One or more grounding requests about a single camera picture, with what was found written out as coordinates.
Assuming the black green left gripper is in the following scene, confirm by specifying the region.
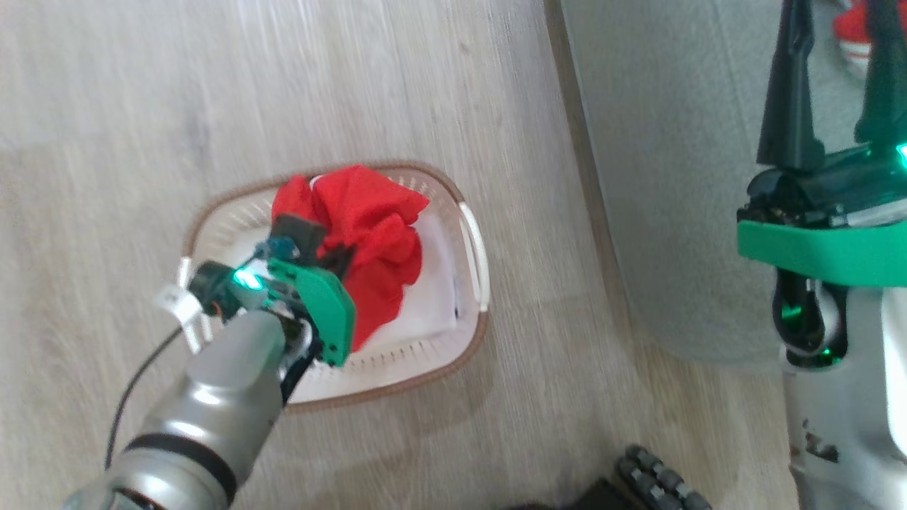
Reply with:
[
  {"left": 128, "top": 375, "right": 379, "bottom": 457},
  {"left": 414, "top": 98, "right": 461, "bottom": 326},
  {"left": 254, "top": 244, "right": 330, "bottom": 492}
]
[{"left": 189, "top": 213, "right": 356, "bottom": 368}]

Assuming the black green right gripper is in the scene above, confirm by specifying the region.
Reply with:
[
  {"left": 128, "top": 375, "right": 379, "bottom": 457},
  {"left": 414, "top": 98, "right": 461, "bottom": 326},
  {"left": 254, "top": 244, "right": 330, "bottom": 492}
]
[{"left": 737, "top": 0, "right": 907, "bottom": 288}]

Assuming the red cloth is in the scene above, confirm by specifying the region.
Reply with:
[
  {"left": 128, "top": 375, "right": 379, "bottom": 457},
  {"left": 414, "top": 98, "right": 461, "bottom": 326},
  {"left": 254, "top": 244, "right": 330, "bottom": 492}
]
[{"left": 271, "top": 164, "right": 432, "bottom": 353}]

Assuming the red and white garment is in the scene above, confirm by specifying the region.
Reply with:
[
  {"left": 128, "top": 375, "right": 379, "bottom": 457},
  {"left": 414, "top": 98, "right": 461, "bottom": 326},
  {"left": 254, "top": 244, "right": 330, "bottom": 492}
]
[{"left": 832, "top": 0, "right": 877, "bottom": 80}]

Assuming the white laundry basket brown rim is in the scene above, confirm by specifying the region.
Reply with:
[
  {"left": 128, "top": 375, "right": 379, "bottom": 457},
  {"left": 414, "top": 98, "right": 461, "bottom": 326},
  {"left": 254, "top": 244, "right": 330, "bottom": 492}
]
[{"left": 152, "top": 159, "right": 492, "bottom": 414}]

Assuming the grey rug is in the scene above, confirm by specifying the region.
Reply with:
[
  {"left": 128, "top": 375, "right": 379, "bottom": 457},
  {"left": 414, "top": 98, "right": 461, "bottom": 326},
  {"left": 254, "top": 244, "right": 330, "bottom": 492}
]
[{"left": 558, "top": 0, "right": 907, "bottom": 374}]

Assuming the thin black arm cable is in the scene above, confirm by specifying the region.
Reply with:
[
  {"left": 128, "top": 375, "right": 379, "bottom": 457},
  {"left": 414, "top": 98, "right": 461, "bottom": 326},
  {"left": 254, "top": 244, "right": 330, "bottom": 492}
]
[{"left": 105, "top": 326, "right": 186, "bottom": 470}]

